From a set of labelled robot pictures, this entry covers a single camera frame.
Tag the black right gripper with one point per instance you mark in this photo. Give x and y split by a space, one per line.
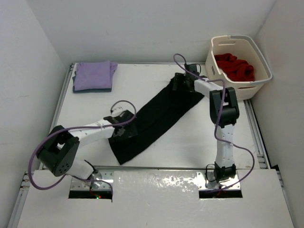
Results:
179 77

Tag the white front cover panel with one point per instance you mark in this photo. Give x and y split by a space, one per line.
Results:
160 199

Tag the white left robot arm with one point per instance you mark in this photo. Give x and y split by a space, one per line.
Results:
58 152

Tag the lavender garment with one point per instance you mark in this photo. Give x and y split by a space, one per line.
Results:
84 69

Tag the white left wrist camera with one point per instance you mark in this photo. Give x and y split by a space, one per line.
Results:
118 110

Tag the black garment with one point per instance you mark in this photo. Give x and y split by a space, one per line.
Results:
153 120

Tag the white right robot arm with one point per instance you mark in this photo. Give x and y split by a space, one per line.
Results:
223 111

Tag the aluminium table edge rail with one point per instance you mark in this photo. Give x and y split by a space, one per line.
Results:
62 95

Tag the red garment in basket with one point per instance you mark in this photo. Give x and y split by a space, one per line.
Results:
237 70

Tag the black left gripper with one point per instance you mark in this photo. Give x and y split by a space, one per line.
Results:
130 132

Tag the cream perforated laundry basket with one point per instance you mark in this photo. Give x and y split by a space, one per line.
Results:
243 47

